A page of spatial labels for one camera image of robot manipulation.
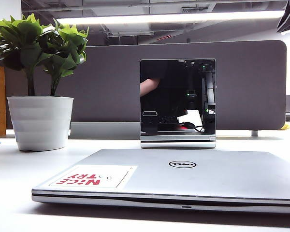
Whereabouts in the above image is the green artificial leafy plant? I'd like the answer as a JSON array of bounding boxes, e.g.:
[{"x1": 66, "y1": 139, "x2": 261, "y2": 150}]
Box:
[{"x1": 0, "y1": 13, "x2": 89, "y2": 97}]

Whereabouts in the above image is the silver Dell laptop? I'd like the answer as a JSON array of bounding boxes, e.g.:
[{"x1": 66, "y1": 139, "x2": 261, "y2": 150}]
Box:
[{"x1": 31, "y1": 148, "x2": 290, "y2": 215}]

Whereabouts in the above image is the grey felt desk partition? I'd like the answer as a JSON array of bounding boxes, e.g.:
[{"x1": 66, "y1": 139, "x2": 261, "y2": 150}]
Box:
[{"x1": 4, "y1": 40, "x2": 288, "y2": 131}]

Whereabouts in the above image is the ceiling air vent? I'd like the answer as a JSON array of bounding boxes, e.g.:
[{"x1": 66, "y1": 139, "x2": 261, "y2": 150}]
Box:
[{"x1": 181, "y1": 7, "x2": 206, "y2": 14}]

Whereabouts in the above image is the long ceiling light strip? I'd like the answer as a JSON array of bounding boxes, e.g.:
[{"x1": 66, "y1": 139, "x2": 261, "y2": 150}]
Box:
[{"x1": 55, "y1": 10, "x2": 286, "y2": 25}]

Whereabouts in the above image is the white rectangular block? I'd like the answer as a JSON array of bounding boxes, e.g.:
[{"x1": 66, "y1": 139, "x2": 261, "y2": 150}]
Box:
[{"x1": 69, "y1": 122, "x2": 141, "y2": 140}]

